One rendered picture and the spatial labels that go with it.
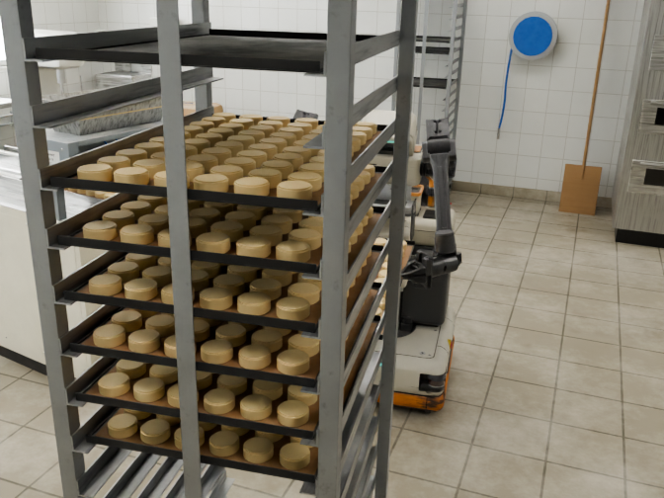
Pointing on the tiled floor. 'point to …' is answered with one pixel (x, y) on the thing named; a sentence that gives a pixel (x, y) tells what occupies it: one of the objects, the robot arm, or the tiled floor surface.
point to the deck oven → (643, 140)
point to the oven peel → (585, 202)
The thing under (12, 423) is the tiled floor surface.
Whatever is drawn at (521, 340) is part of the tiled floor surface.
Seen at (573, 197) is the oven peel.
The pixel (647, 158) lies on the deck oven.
